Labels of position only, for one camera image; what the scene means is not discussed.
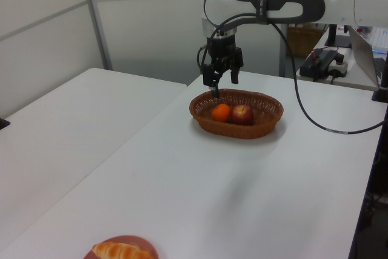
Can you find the grey laptop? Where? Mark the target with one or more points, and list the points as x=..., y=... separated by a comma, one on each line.
x=362, y=52

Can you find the red toy apple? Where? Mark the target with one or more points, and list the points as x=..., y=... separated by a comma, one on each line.
x=242, y=115

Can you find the black power box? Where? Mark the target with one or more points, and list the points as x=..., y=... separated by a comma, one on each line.
x=315, y=65

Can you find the pink plate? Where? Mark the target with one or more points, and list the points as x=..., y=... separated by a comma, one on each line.
x=127, y=238

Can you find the low brown cardboard box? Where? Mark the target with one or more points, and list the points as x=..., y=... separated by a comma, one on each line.
x=304, y=42

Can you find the brown woven basket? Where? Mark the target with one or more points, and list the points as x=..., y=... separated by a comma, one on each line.
x=263, y=128

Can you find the black monitor stand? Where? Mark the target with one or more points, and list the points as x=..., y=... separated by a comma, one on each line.
x=333, y=37

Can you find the braided toy bread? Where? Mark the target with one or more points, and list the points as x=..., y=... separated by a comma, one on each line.
x=121, y=251

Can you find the toy orange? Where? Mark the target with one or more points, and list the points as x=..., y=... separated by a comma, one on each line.
x=220, y=113

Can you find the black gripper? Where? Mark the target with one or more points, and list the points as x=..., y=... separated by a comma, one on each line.
x=222, y=52

